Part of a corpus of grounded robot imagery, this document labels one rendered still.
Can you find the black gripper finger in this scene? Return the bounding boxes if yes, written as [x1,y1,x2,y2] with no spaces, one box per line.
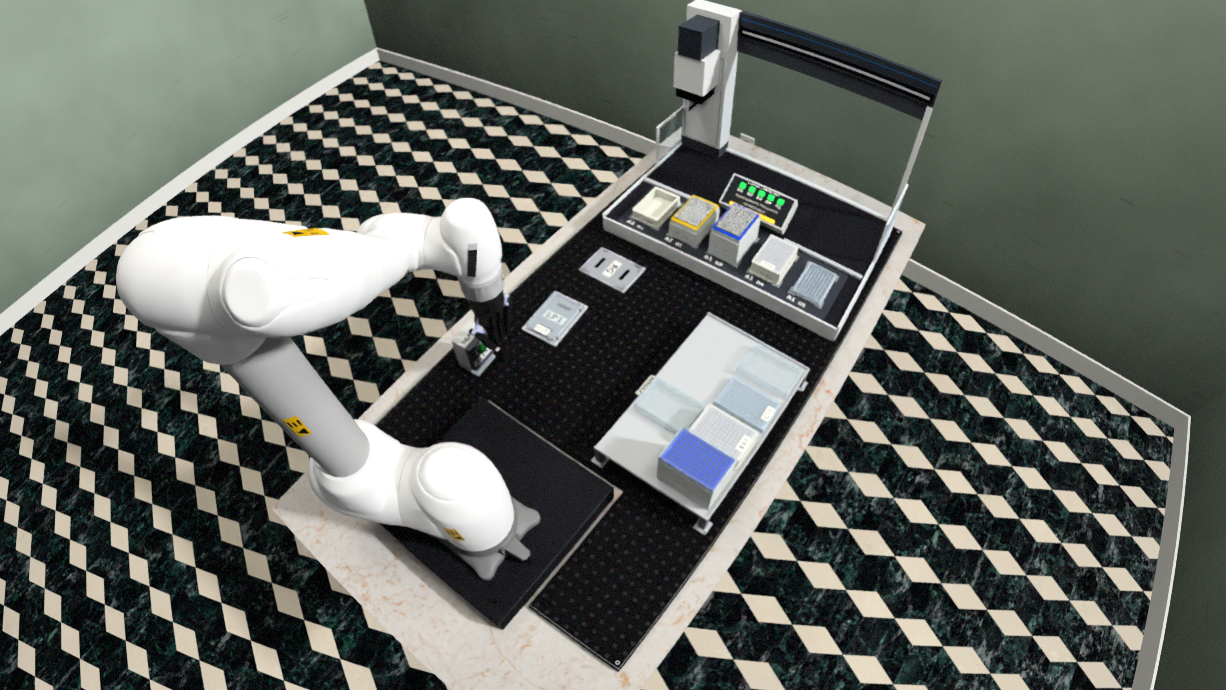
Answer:
[468,316,508,364]
[497,293,512,360]

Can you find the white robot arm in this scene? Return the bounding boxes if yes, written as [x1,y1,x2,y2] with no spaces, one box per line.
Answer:
[116,199,539,581]

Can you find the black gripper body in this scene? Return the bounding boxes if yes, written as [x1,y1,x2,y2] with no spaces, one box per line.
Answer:
[468,290,505,327]

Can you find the white ready key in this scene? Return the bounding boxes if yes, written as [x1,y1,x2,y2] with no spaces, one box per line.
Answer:
[451,321,497,376]

